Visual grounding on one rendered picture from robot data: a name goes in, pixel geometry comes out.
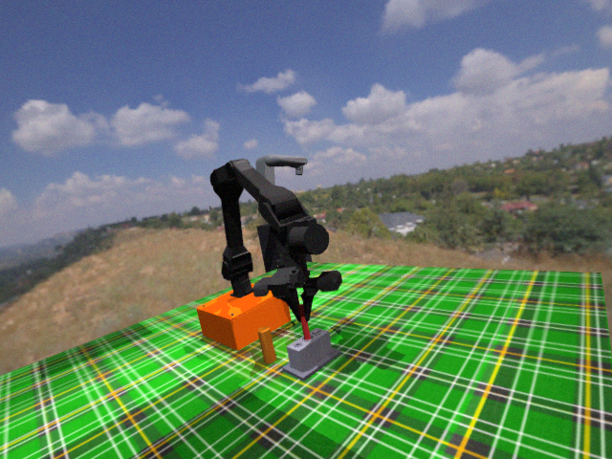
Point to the orange cylinder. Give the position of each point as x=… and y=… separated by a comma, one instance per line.
x=267, y=344

